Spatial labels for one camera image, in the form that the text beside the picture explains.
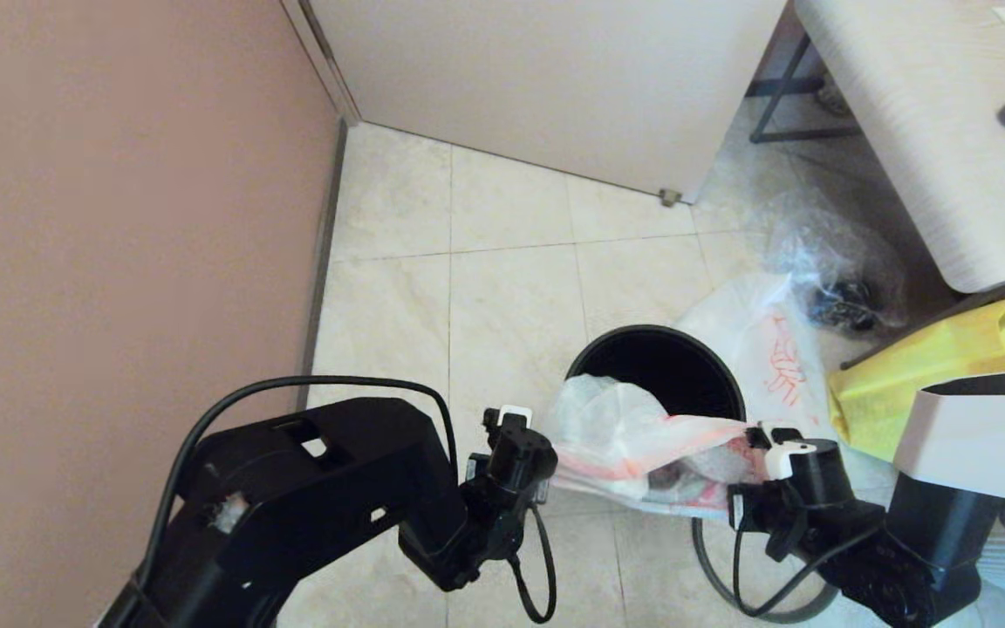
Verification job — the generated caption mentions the fresh white pink-trimmed bag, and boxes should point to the fresh white pink-trimmed bag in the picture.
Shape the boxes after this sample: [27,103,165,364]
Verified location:
[546,375,761,520]

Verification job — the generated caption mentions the black bin ring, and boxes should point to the black bin ring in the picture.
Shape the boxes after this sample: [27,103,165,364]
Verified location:
[693,519,839,625]

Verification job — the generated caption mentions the white plastic bag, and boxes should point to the white plastic bag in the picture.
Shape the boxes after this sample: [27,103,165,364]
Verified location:
[677,272,844,437]

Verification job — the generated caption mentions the yellow fabric bag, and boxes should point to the yellow fabric bag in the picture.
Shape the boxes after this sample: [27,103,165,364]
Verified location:
[827,297,1005,463]

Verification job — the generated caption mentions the black round trash bin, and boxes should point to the black round trash bin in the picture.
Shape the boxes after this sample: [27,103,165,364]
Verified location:
[565,324,746,421]

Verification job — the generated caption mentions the clear plastic bag with dark items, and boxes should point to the clear plastic bag with dark items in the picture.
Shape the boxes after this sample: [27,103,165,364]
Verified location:
[769,196,909,337]

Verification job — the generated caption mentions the grey metal baseboard strip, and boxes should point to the grey metal baseboard strip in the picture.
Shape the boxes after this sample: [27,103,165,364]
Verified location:
[293,118,351,411]

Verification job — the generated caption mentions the light wood grain table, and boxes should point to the light wood grain table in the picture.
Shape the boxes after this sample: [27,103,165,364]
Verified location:
[747,0,1005,295]

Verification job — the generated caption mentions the white door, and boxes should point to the white door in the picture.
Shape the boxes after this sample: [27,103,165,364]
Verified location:
[306,0,791,206]

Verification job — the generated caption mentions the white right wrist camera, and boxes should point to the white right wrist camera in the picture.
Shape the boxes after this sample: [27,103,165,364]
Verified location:
[747,423,819,481]

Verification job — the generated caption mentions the smooth black left arm cable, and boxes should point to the smooth black left arm cable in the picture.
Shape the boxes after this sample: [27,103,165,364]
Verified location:
[134,375,460,594]

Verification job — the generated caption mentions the white door frame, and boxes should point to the white door frame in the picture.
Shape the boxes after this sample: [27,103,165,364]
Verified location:
[283,0,362,127]

